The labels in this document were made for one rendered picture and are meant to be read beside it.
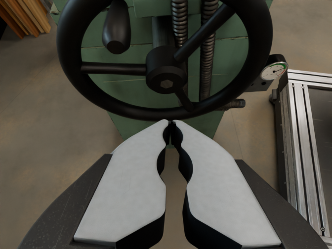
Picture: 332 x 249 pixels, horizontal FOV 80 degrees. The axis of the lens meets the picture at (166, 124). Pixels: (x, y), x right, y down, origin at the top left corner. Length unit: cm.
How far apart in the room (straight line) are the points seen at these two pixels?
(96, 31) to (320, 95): 106
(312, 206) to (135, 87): 77
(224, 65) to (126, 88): 29
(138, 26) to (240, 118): 91
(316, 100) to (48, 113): 147
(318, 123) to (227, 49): 71
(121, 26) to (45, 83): 142
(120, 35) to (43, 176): 113
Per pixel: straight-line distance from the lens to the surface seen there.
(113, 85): 62
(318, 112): 117
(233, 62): 59
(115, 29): 19
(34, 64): 176
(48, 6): 137
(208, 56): 38
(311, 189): 97
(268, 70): 55
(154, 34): 35
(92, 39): 51
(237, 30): 52
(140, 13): 34
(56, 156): 127
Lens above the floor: 104
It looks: 63 degrees down
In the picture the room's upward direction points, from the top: 5 degrees counter-clockwise
